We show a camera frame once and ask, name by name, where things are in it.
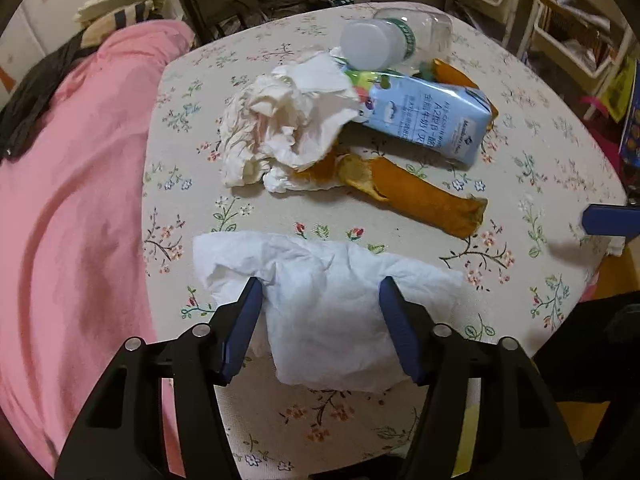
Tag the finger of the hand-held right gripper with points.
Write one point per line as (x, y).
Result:
(610, 220)

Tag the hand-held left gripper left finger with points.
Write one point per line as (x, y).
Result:
(240, 330)

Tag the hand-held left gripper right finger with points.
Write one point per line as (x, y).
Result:
(400, 330)

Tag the white tissue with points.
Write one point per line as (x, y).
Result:
(325, 310)
(280, 110)

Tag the blue milk carton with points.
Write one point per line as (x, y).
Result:
(425, 120)

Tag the blue printed box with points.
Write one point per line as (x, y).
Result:
(631, 135)

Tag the floral tablecloth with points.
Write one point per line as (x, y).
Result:
(525, 110)

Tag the pink blanket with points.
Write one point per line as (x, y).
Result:
(75, 235)

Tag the white shelf rack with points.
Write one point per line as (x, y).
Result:
(565, 25)

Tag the short orange peel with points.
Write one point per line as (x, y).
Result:
(450, 75)

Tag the crumpled white tissue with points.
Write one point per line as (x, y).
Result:
(280, 110)

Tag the clear plastic bottle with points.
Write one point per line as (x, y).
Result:
(380, 42)

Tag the dark cloth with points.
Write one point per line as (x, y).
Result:
(35, 95)

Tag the striped pillow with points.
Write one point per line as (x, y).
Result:
(120, 10)

